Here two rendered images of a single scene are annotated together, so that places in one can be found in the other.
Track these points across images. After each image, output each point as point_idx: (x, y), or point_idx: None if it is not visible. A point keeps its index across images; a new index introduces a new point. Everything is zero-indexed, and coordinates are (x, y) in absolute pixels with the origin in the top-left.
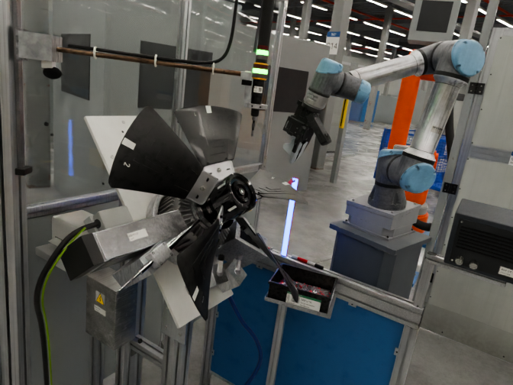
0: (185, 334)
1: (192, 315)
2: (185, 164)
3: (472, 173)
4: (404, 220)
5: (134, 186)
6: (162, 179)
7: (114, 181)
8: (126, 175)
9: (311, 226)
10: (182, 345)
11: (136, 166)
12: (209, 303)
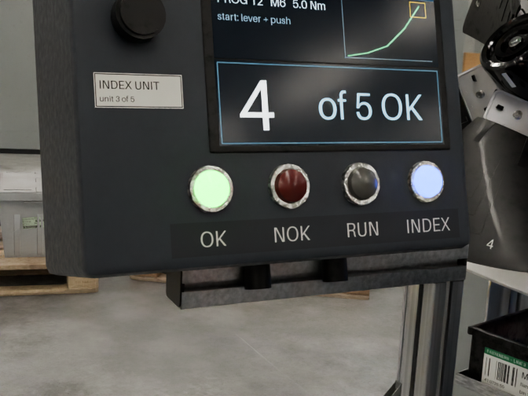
0: (485, 315)
1: (467, 262)
2: (508, 0)
3: None
4: None
5: (477, 33)
6: (493, 24)
7: (466, 24)
8: (474, 17)
9: None
10: None
11: (482, 6)
12: (500, 273)
